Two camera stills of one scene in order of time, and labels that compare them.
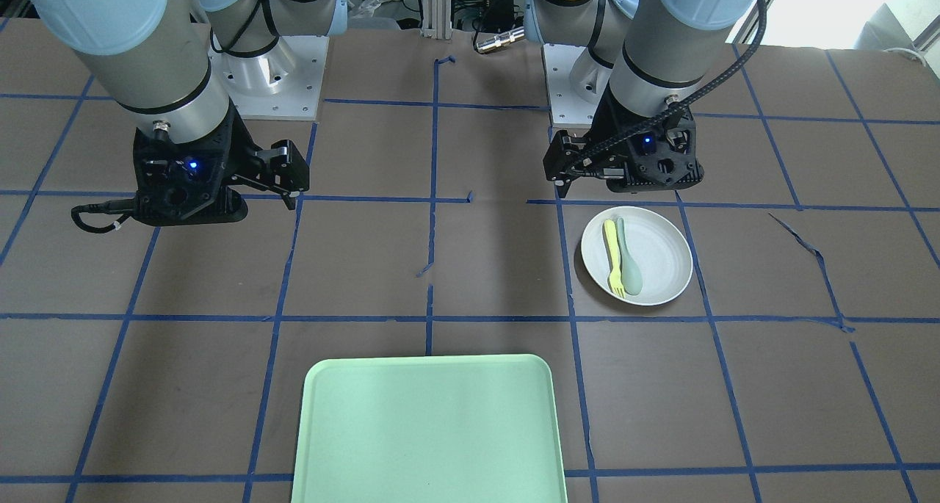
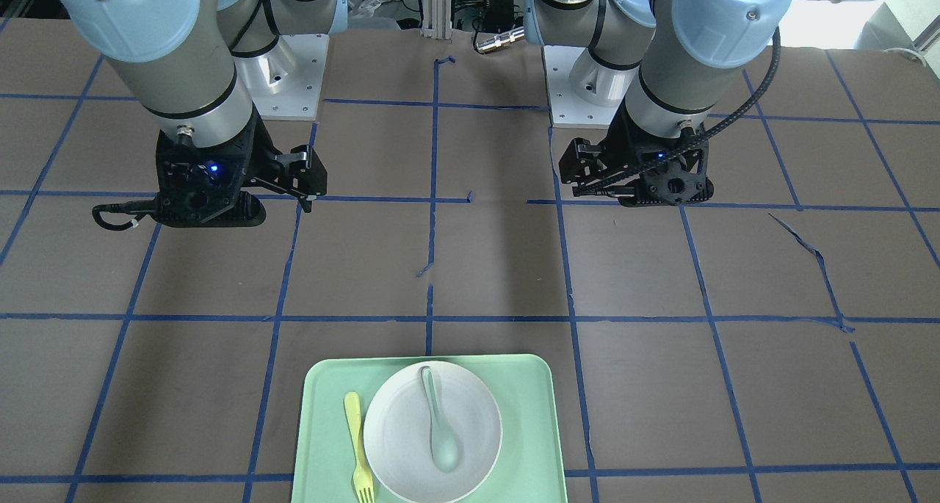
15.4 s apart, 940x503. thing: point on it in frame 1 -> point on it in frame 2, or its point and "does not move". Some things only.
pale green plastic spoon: (632, 274) -> (443, 440)
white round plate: (655, 241) -> (398, 432)
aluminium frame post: (436, 6) does not move
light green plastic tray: (437, 429) does not move
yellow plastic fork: (615, 275) -> (363, 478)
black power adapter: (499, 14) does not move
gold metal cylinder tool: (501, 40) does not move
